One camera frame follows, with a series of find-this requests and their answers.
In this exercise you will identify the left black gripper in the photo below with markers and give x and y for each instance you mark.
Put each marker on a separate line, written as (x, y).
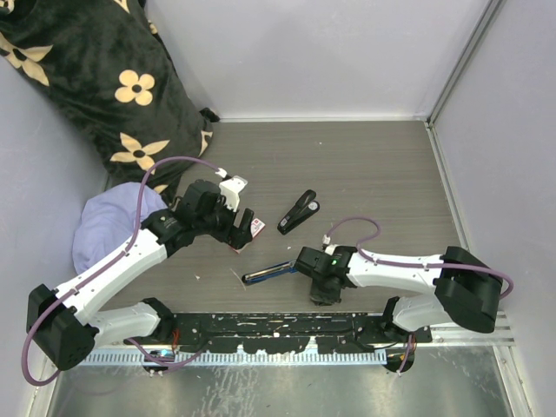
(239, 235)

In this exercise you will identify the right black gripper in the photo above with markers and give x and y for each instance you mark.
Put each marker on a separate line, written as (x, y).
(321, 298)

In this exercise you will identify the white red staple box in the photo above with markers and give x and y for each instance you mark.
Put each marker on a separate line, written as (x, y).
(256, 227)

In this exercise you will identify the blue stapler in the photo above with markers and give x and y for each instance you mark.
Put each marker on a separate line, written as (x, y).
(287, 267)

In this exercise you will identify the black stapler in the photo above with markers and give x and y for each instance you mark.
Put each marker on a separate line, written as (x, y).
(304, 208)

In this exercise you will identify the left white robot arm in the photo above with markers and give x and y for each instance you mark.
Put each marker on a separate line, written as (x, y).
(68, 322)

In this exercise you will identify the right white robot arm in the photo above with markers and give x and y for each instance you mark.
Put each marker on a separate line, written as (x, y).
(453, 287)

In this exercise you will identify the lavender crumpled cloth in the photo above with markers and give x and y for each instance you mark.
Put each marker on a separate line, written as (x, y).
(108, 220)

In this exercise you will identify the black floral plush blanket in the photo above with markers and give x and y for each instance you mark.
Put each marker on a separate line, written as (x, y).
(105, 67)

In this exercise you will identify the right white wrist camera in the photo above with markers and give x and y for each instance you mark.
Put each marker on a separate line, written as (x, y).
(327, 246)

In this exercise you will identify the black mounting base plate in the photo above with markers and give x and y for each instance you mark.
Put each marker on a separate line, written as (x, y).
(340, 333)

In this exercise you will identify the white slotted cable duct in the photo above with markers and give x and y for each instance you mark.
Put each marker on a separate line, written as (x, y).
(309, 357)

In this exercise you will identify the aluminium corner frame post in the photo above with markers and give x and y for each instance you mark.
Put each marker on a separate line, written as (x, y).
(480, 29)

